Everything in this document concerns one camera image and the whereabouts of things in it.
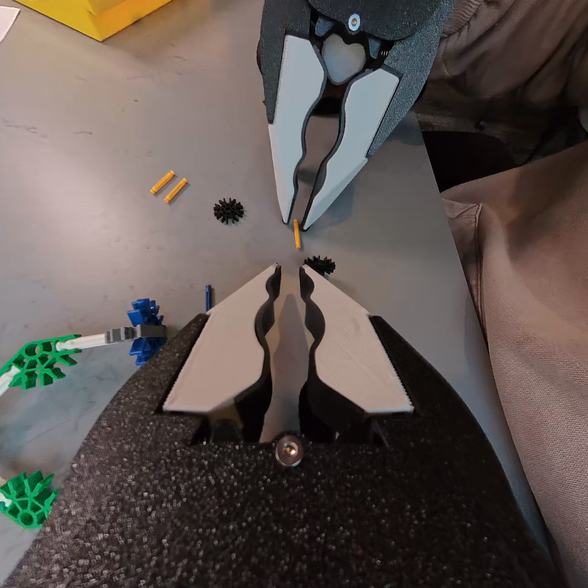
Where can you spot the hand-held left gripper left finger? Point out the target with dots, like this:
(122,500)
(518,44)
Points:
(220,363)

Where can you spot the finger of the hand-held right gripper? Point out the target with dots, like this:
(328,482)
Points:
(363,119)
(291,115)

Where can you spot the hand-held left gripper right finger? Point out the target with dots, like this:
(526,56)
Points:
(363,363)

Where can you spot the multicolour toy construction model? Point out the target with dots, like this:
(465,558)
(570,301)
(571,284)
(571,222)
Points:
(142,330)

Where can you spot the small black gear connector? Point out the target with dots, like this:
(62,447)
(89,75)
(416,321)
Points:
(228,211)
(321,265)

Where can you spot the short orange toy rod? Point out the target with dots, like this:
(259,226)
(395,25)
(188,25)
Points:
(176,190)
(162,182)
(297,234)

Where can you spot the grey desk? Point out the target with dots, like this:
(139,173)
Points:
(115,115)

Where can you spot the long blue toy rod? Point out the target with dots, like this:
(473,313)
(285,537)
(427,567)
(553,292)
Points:
(208,298)

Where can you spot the yellow plastic bin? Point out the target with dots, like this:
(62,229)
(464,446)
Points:
(101,18)

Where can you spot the folded white instruction sheet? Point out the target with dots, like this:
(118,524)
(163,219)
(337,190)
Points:
(7,20)

